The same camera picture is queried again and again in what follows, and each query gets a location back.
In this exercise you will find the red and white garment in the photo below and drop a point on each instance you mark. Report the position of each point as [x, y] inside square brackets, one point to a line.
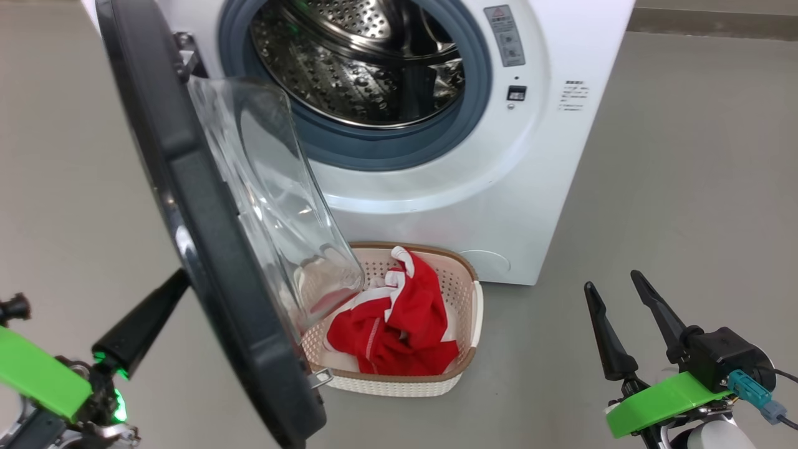
[411, 324]

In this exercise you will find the round white filter cover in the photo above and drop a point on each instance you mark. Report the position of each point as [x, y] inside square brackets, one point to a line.
[486, 262]

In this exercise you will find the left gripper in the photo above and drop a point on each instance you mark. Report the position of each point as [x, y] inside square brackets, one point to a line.
[37, 374]

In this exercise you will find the black round washer door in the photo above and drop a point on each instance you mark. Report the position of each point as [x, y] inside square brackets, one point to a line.
[206, 249]

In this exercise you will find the black door latch socket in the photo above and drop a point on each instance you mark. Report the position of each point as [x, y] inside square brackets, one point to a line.
[516, 93]

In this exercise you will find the cream perforated laundry basket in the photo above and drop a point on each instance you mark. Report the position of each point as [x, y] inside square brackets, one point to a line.
[461, 287]

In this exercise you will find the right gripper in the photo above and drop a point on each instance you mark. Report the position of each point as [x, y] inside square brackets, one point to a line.
[717, 355]

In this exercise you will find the stainless steel washer drum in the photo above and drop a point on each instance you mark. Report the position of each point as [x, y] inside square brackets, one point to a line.
[336, 81]

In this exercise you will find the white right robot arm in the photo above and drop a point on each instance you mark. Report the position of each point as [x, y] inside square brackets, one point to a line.
[717, 436]

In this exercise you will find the grey wall baseboard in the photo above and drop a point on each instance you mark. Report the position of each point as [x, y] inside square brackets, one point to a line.
[717, 24]

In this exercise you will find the metal door hinge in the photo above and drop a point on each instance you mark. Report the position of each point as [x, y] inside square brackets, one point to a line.
[187, 56]

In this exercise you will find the grey warning label sticker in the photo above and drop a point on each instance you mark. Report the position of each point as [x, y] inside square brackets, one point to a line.
[505, 36]

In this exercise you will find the white front-load washing machine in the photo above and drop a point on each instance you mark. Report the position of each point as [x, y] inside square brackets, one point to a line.
[499, 206]

